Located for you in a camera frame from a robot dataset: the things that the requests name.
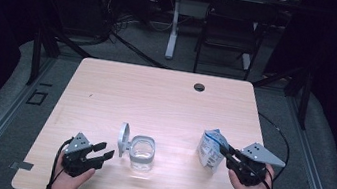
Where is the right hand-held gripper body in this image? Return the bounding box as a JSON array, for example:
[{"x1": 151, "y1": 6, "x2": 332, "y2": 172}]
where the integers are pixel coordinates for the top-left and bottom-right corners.
[{"x1": 222, "y1": 137, "x2": 289, "y2": 189}]

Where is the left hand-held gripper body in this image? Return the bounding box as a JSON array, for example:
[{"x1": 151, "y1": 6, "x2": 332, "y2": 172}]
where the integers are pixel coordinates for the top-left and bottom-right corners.
[{"x1": 58, "y1": 130, "x2": 109, "y2": 182}]

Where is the white and blue pouch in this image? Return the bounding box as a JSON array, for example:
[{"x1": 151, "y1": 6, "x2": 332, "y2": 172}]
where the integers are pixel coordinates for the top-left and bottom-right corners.
[{"x1": 192, "y1": 126, "x2": 234, "y2": 177}]

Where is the clear container with grey lid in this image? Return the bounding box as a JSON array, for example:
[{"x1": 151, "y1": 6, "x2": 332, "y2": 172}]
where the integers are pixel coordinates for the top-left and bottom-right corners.
[{"x1": 112, "y1": 121, "x2": 161, "y2": 174}]

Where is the person's left hand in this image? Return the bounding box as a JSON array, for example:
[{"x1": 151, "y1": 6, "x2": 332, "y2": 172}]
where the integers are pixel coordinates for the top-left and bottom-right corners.
[{"x1": 49, "y1": 150, "x2": 98, "y2": 189}]

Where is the grey tape piece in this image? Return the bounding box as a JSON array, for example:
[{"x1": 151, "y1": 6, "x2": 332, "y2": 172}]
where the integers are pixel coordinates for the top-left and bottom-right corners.
[{"x1": 9, "y1": 159, "x2": 35, "y2": 173}]

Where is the black table grommet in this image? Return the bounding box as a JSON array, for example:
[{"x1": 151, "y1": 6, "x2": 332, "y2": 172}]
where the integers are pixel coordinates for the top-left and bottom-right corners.
[{"x1": 192, "y1": 81, "x2": 207, "y2": 94}]

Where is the black metal stand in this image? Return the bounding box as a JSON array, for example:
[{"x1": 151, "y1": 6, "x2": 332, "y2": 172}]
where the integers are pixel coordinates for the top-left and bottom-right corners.
[
  {"x1": 24, "y1": 24, "x2": 100, "y2": 96},
  {"x1": 245, "y1": 57, "x2": 317, "y2": 131}
]

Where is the black folding chair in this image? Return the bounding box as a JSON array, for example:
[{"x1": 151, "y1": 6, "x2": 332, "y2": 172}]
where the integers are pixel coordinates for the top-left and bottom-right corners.
[{"x1": 191, "y1": 0, "x2": 281, "y2": 85}]

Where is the white desk with white legs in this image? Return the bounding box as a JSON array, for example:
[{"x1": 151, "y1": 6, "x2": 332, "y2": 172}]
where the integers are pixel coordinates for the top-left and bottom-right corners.
[{"x1": 144, "y1": 0, "x2": 303, "y2": 78}]

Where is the left hand-held gripper cable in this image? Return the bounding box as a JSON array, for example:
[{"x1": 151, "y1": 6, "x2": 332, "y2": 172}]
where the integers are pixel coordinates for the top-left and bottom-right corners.
[{"x1": 43, "y1": 135, "x2": 75, "y2": 189}]

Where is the thin black floor cable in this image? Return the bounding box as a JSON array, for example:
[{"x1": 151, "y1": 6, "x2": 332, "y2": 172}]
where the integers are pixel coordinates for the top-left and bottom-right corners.
[{"x1": 248, "y1": 111, "x2": 297, "y2": 181}]

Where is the thick black floor cable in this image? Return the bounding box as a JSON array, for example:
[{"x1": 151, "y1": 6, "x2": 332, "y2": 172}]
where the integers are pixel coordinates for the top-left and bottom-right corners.
[{"x1": 103, "y1": 28, "x2": 174, "y2": 71}]

